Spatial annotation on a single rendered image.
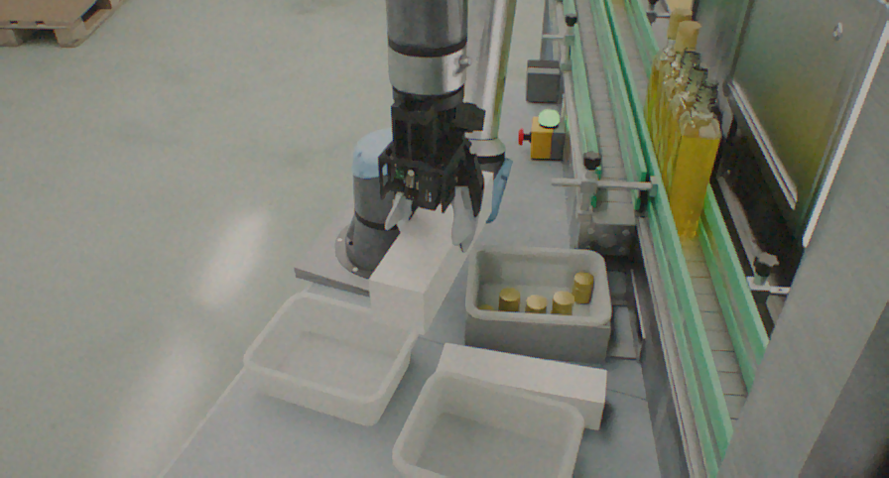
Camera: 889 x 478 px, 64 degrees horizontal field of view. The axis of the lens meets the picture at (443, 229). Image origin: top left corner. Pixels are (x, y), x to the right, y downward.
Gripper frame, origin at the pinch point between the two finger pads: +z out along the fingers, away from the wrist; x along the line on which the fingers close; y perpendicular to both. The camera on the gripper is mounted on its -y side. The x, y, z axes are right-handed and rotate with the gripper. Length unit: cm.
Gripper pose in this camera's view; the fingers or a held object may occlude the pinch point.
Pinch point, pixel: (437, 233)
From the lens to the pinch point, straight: 83.6
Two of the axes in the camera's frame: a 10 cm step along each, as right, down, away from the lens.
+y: -3.5, 5.7, -7.4
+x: 9.4, 2.1, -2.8
